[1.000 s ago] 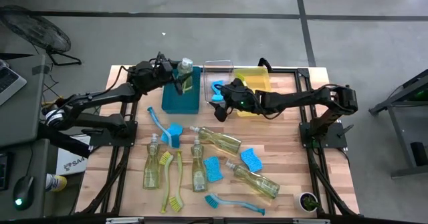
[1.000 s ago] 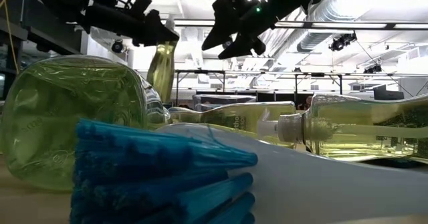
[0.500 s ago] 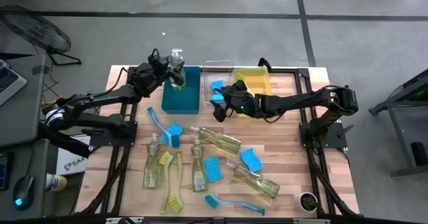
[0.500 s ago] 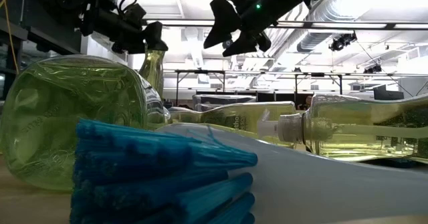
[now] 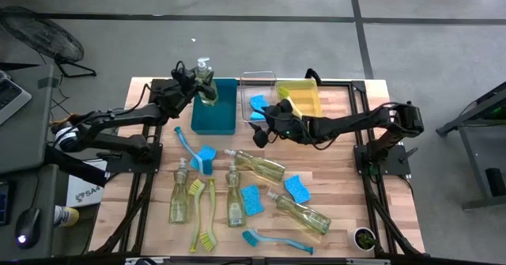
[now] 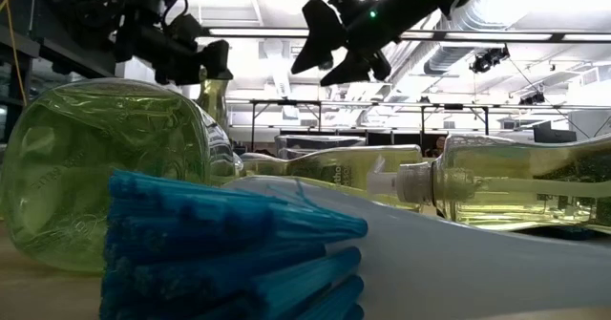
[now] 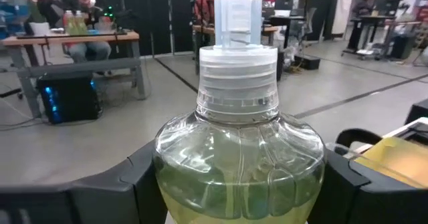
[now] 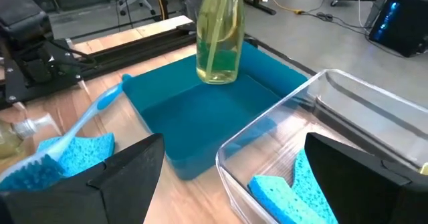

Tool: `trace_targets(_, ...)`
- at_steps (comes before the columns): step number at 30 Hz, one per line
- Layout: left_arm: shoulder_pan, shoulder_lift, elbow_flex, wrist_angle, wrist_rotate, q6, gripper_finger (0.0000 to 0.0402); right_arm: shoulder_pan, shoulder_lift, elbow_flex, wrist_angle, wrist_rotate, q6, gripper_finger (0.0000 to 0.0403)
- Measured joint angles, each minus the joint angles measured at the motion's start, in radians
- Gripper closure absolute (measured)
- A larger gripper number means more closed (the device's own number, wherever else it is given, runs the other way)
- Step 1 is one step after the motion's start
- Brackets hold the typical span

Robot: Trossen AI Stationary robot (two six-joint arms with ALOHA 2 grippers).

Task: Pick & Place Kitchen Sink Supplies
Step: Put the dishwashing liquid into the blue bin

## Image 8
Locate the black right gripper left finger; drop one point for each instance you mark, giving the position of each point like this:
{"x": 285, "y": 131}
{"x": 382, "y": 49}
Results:
{"x": 100, "y": 197}

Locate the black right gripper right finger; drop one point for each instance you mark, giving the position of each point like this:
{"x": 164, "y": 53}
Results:
{"x": 374, "y": 190}

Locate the blue and white dish brush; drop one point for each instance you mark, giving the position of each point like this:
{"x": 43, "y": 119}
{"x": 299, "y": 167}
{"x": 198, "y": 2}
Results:
{"x": 83, "y": 115}

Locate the blue cellulose sponge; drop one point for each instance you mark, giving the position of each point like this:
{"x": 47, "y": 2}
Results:
{"x": 307, "y": 177}
{"x": 90, "y": 153}
{"x": 281, "y": 200}

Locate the yellow-green dish soap bottle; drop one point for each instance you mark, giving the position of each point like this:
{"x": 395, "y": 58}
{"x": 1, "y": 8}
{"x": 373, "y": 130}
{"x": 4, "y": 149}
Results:
{"x": 28, "y": 127}
{"x": 217, "y": 67}

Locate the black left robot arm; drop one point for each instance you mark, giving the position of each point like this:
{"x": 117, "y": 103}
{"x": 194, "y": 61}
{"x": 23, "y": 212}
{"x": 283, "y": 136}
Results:
{"x": 20, "y": 16}

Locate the translucent yellow plastic bin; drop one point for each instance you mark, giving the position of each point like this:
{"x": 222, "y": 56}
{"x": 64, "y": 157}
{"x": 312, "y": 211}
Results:
{"x": 424, "y": 168}

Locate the clear plastic bin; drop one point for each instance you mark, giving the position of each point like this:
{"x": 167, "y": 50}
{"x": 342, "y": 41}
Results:
{"x": 351, "y": 123}

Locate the teal plastic bin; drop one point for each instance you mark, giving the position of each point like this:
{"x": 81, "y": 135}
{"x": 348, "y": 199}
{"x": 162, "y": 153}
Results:
{"x": 200, "y": 123}

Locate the black computer tower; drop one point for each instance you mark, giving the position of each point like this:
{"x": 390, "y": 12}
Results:
{"x": 401, "y": 26}

